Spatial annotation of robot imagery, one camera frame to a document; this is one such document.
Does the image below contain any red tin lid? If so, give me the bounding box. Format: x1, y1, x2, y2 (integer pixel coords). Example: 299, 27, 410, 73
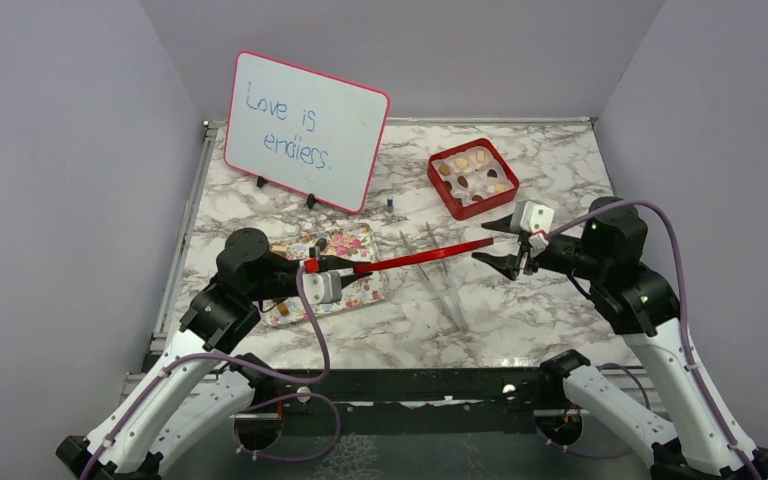
352, 238, 494, 274

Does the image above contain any red square tin box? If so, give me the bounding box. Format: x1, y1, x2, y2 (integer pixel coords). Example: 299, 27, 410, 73
427, 138, 520, 221

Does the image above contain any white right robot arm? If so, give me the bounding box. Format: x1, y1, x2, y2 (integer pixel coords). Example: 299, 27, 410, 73
478, 197, 768, 479

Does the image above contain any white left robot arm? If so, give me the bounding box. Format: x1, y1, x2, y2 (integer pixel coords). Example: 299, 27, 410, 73
56, 227, 368, 479

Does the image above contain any floral tray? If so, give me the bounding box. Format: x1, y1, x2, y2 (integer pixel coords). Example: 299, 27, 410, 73
258, 221, 389, 329

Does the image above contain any white paper cups liner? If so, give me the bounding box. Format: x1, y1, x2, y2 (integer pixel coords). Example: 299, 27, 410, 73
431, 146, 515, 207

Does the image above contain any pink framed whiteboard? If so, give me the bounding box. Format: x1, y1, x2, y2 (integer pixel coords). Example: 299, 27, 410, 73
223, 51, 391, 214

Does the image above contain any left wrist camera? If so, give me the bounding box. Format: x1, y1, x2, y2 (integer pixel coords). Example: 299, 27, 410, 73
302, 271, 342, 305

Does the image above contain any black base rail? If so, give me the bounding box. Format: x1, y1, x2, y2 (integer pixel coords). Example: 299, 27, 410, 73
138, 351, 624, 439

